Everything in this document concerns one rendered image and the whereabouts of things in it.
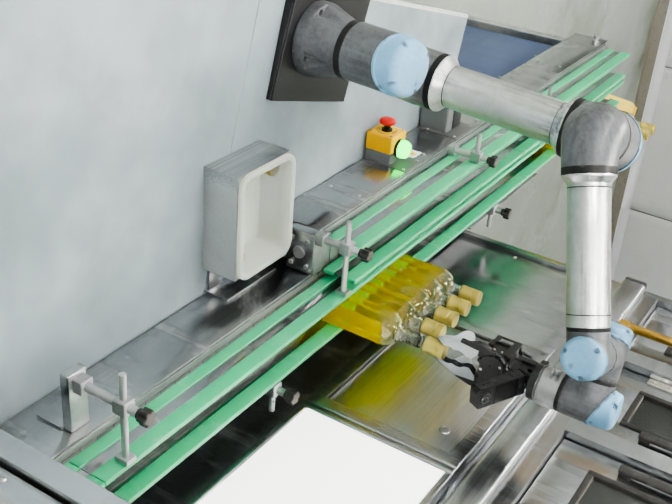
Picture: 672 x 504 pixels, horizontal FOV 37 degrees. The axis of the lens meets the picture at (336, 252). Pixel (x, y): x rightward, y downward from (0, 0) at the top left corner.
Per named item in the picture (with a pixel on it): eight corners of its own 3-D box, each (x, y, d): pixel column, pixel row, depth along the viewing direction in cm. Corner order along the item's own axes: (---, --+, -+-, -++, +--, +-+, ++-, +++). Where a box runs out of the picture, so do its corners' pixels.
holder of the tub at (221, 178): (203, 292, 197) (234, 305, 194) (204, 166, 184) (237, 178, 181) (254, 259, 210) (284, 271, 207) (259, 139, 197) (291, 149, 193)
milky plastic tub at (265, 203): (204, 270, 194) (239, 285, 191) (205, 166, 184) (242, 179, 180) (257, 238, 208) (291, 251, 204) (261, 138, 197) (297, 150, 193)
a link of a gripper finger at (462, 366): (446, 356, 203) (488, 366, 198) (432, 369, 199) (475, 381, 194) (446, 342, 202) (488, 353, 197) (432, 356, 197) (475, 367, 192)
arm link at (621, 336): (627, 333, 174) (607, 391, 176) (640, 330, 184) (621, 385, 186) (584, 318, 178) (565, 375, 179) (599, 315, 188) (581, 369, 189)
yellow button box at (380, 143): (362, 157, 238) (389, 165, 234) (365, 128, 234) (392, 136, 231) (377, 148, 243) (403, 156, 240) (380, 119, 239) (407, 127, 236)
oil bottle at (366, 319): (304, 314, 209) (391, 351, 199) (305, 291, 206) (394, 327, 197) (318, 302, 213) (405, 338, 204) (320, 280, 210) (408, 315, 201)
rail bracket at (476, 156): (443, 155, 247) (492, 170, 241) (447, 127, 243) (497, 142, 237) (450, 150, 250) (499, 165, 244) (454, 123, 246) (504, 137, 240)
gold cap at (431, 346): (420, 355, 197) (440, 363, 195) (422, 340, 195) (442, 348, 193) (429, 347, 200) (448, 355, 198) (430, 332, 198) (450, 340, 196)
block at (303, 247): (283, 267, 208) (311, 277, 205) (285, 227, 204) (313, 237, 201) (293, 260, 211) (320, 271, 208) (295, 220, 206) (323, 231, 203)
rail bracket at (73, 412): (37, 425, 162) (141, 483, 152) (29, 340, 154) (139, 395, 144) (59, 410, 165) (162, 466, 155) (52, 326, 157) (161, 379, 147)
